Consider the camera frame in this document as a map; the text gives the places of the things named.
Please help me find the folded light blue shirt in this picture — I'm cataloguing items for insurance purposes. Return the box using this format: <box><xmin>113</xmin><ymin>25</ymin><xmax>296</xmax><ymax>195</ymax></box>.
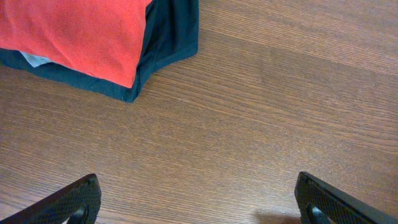
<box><xmin>21</xmin><ymin>52</ymin><xmax>53</xmax><ymax>68</ymax></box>

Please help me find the folded red soccer shirt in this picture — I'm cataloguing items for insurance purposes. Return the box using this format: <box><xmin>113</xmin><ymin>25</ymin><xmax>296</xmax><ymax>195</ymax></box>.
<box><xmin>1</xmin><ymin>0</ymin><xmax>150</xmax><ymax>88</ymax></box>

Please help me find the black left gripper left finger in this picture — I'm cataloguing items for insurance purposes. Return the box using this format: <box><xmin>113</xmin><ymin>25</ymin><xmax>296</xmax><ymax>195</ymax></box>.
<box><xmin>1</xmin><ymin>174</ymin><xmax>101</xmax><ymax>224</ymax></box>

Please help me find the folded navy blue shirt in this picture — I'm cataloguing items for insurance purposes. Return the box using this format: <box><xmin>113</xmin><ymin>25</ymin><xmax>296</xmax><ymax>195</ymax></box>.
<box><xmin>1</xmin><ymin>0</ymin><xmax>199</xmax><ymax>103</ymax></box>

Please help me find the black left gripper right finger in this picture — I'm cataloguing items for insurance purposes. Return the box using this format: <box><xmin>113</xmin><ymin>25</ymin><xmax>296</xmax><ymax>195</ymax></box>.
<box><xmin>295</xmin><ymin>172</ymin><xmax>397</xmax><ymax>224</ymax></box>

